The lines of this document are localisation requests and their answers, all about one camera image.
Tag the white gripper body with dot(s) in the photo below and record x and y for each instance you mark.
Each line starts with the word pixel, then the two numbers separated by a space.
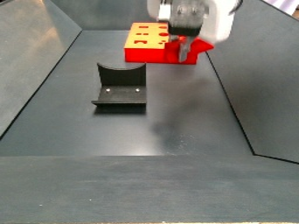
pixel 197 18

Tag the red block with shaped holes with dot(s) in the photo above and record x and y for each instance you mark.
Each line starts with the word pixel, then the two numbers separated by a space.
pixel 149 45

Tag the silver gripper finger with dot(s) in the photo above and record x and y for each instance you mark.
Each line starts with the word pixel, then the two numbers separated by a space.
pixel 185 49

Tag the black curved fixture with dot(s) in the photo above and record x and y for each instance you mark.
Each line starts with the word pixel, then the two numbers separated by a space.
pixel 123 86

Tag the red arch bar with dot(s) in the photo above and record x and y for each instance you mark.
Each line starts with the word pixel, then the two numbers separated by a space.
pixel 199 46

